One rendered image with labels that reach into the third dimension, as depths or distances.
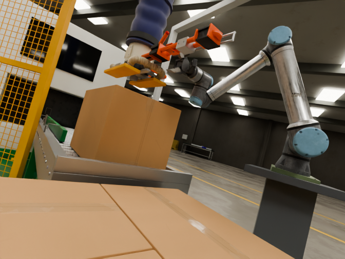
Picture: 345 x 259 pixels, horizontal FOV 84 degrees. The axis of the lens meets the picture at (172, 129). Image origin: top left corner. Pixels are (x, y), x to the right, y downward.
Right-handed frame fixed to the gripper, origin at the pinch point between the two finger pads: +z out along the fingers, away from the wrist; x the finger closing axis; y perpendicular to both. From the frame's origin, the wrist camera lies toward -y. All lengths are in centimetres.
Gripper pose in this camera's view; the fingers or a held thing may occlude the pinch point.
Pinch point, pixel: (170, 56)
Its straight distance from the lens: 114.5
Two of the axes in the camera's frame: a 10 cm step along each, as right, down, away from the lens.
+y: -6.1, -1.3, 7.8
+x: 2.7, -9.6, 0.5
